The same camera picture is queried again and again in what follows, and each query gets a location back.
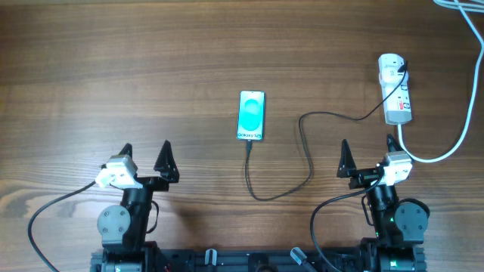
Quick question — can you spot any white cables top corner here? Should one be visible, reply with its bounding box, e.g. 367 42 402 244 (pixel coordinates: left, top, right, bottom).
433 0 484 14

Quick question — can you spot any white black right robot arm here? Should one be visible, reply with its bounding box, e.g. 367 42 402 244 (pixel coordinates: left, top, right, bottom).
337 134 430 272

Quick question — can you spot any white USB charger plug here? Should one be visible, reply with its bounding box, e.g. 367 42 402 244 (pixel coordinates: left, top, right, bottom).
379 66 405 86

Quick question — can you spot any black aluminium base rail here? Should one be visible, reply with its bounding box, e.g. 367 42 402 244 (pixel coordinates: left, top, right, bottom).
90 246 427 272

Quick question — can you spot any white power strip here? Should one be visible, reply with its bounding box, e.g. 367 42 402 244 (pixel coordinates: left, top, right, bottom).
378 53 412 125

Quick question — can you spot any black USB charging cable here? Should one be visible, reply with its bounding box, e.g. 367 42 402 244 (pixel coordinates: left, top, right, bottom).
244 62 409 202

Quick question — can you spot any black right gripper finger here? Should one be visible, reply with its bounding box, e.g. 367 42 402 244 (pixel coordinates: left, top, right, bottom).
386 134 414 162
337 139 357 178

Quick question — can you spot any black left camera cable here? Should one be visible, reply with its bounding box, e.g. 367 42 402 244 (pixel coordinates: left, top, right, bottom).
27 180 98 272

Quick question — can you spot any teal Galaxy smartphone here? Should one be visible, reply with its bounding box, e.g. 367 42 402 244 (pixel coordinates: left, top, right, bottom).
237 91 265 141

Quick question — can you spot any white power strip cord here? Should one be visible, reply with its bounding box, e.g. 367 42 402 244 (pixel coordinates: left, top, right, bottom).
396 0 484 164

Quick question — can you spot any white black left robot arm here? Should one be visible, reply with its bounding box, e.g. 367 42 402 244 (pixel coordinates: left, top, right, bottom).
90 141 179 272

